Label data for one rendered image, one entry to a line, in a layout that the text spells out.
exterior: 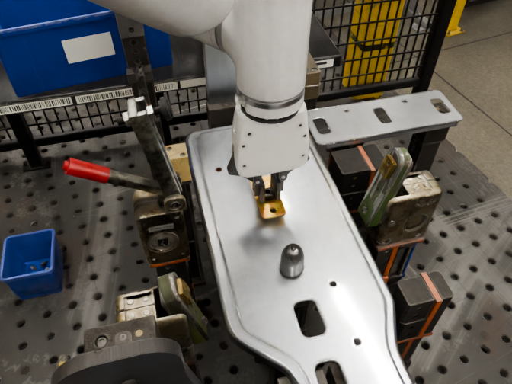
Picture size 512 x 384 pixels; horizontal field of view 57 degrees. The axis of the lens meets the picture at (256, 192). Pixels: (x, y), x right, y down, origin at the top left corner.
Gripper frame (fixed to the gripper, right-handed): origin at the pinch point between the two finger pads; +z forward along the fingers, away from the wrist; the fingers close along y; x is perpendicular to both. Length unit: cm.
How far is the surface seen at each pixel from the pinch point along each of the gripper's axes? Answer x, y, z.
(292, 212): -3.0, 3.1, 3.6
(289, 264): -13.9, -0.9, 0.5
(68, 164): -0.3, -25.9, -11.0
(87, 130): 55, -33, 27
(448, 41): 186, 172, 103
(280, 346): -23.1, -4.8, 3.6
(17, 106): 32, -39, 2
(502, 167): 78, 138, 104
